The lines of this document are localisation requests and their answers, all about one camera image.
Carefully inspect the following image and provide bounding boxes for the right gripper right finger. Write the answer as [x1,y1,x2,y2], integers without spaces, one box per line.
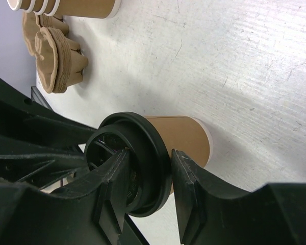
[171,150,306,244]

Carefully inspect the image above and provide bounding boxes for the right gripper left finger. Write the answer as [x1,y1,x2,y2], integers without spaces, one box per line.
[0,150,130,244]

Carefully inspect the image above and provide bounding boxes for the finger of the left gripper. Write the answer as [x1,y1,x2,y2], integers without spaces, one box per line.
[0,142,89,189]
[0,78,96,143]

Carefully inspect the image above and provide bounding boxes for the single brown paper cup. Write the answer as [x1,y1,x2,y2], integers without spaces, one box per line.
[144,115,215,194]

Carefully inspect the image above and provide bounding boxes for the stack of brown paper cups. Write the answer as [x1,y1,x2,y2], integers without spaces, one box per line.
[7,0,121,19]

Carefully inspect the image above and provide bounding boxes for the brown pulp cup carriers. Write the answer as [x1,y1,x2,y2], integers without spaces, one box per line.
[22,13,88,93]

